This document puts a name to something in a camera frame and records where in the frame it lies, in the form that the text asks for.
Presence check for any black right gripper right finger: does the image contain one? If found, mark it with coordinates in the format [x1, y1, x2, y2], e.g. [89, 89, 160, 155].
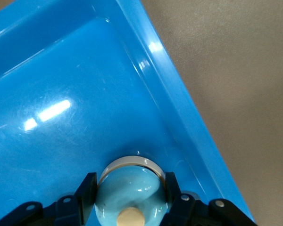
[160, 171, 255, 226]

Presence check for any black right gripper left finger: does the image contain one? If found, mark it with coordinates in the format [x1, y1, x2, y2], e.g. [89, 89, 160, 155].
[0, 172, 99, 226]

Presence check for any blue plastic tray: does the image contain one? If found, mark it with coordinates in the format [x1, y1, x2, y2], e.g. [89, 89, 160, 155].
[0, 0, 257, 226]

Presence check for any light blue call bell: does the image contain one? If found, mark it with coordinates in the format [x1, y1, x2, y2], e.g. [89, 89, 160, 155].
[95, 155, 168, 226]

